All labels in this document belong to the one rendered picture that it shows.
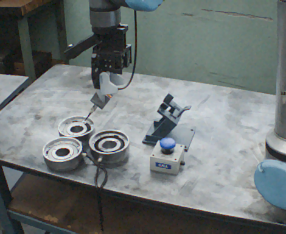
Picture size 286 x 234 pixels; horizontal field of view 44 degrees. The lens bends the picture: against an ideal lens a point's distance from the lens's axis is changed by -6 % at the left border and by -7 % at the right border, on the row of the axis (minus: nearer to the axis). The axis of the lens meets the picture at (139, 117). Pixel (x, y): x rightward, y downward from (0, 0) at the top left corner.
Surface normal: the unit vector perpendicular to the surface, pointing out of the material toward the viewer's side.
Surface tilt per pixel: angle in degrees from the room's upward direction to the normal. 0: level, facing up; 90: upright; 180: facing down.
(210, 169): 0
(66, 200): 0
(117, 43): 90
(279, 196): 98
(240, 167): 0
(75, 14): 90
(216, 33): 90
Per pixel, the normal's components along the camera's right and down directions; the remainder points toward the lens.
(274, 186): -0.66, 0.52
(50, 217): -0.02, -0.84
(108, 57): -0.33, 0.52
